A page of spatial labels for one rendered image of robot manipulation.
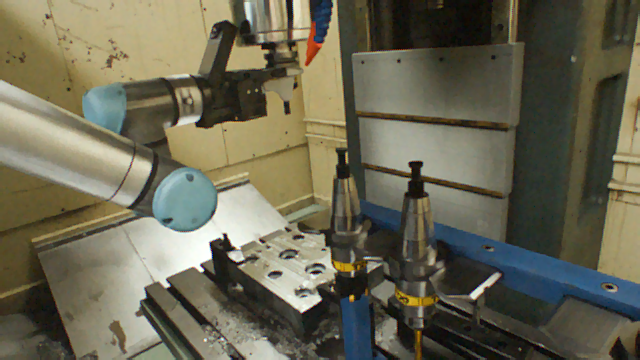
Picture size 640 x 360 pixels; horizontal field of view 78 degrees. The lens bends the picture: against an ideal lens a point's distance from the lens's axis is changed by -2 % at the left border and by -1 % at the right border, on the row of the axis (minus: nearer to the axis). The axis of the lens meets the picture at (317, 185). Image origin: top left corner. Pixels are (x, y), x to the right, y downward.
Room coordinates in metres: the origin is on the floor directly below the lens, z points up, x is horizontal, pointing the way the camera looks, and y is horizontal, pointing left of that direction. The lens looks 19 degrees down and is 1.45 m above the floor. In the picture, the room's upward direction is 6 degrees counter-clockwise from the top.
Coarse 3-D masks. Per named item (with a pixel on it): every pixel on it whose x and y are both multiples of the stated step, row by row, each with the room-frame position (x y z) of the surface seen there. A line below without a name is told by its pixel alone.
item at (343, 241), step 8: (328, 224) 0.48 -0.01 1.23; (368, 224) 0.47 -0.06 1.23; (328, 232) 0.47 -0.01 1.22; (336, 232) 0.45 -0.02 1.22; (352, 232) 0.45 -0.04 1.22; (360, 232) 0.45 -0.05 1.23; (368, 232) 0.45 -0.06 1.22; (328, 240) 0.47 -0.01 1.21; (336, 240) 0.44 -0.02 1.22; (344, 240) 0.44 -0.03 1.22; (352, 240) 0.44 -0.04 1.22; (336, 248) 0.45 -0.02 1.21; (344, 248) 0.44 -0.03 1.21
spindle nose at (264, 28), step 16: (240, 0) 0.71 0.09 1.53; (256, 0) 0.69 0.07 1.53; (272, 0) 0.69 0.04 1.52; (288, 0) 0.69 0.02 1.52; (304, 0) 0.71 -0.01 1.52; (240, 16) 0.71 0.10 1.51; (256, 16) 0.69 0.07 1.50; (272, 16) 0.69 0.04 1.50; (288, 16) 0.69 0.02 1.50; (304, 16) 0.71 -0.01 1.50; (240, 32) 0.72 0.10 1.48; (256, 32) 0.70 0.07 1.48; (272, 32) 0.69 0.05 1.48; (288, 32) 0.70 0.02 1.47; (304, 32) 0.71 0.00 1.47
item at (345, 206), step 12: (336, 180) 0.46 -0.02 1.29; (348, 180) 0.46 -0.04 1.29; (336, 192) 0.46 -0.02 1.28; (348, 192) 0.46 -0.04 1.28; (336, 204) 0.46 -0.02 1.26; (348, 204) 0.45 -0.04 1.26; (336, 216) 0.46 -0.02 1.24; (348, 216) 0.45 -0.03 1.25; (360, 216) 0.46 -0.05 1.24; (336, 228) 0.46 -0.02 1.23; (348, 228) 0.45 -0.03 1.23
